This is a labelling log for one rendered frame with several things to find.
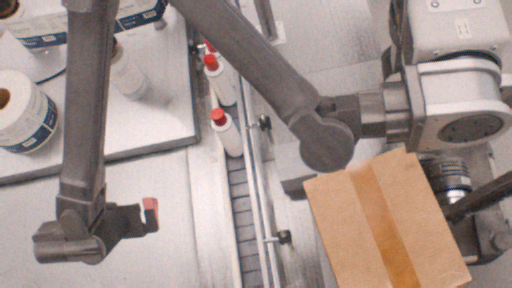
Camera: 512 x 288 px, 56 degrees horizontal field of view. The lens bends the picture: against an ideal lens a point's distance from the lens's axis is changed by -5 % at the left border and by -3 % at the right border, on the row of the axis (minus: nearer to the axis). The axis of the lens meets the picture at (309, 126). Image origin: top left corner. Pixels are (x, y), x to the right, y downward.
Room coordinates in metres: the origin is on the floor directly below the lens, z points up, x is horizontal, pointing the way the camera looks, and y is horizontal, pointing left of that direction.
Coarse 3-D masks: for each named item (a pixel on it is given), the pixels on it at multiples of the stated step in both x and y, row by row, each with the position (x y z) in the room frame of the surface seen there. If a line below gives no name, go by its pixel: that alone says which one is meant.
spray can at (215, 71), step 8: (208, 56) 0.75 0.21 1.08; (208, 64) 0.72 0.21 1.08; (216, 64) 0.73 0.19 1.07; (208, 72) 0.73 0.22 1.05; (216, 72) 0.72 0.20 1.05; (224, 72) 0.73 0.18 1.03; (216, 80) 0.71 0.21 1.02; (224, 80) 0.72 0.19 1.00; (216, 88) 0.72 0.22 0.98; (224, 88) 0.72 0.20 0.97; (232, 88) 0.73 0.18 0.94; (224, 96) 0.71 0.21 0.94; (232, 96) 0.72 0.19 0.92; (224, 104) 0.72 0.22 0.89; (232, 104) 0.71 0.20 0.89
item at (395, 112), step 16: (416, 80) 0.32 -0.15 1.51; (368, 96) 0.33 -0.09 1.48; (384, 96) 0.32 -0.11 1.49; (400, 96) 0.31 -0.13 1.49; (416, 96) 0.30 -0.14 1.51; (368, 112) 0.30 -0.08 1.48; (384, 112) 0.30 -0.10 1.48; (400, 112) 0.29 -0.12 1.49; (416, 112) 0.27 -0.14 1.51; (368, 128) 0.29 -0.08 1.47; (384, 128) 0.28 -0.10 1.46; (400, 128) 0.28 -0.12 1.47; (416, 128) 0.27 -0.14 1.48; (416, 144) 0.26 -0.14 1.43
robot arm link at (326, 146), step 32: (192, 0) 0.44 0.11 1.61; (224, 0) 0.45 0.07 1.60; (224, 32) 0.41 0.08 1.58; (256, 32) 0.42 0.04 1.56; (256, 64) 0.38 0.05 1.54; (288, 64) 0.38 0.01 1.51; (288, 96) 0.34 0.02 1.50; (320, 96) 0.37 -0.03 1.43; (288, 128) 0.30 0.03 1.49; (320, 128) 0.29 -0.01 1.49; (320, 160) 0.26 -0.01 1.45
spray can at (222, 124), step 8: (216, 112) 0.58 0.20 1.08; (216, 120) 0.56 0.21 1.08; (224, 120) 0.57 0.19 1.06; (232, 120) 0.58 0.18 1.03; (216, 128) 0.56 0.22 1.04; (224, 128) 0.56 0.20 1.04; (232, 128) 0.57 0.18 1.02; (224, 136) 0.56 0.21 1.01; (232, 136) 0.56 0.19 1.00; (240, 136) 0.58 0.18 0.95; (224, 144) 0.56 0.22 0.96; (232, 144) 0.56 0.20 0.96; (240, 144) 0.57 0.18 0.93; (232, 152) 0.56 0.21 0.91; (240, 152) 0.56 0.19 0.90
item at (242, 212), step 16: (240, 80) 0.79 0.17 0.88; (224, 112) 0.70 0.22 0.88; (240, 128) 0.64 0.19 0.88; (240, 160) 0.54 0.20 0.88; (240, 176) 0.50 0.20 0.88; (256, 176) 0.49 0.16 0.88; (240, 192) 0.46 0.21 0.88; (256, 192) 0.45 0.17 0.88; (240, 208) 0.41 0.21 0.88; (240, 224) 0.37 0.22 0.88; (240, 240) 0.33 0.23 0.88; (256, 240) 0.32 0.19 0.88; (240, 256) 0.29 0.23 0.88; (256, 256) 0.28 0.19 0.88; (256, 272) 0.25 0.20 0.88
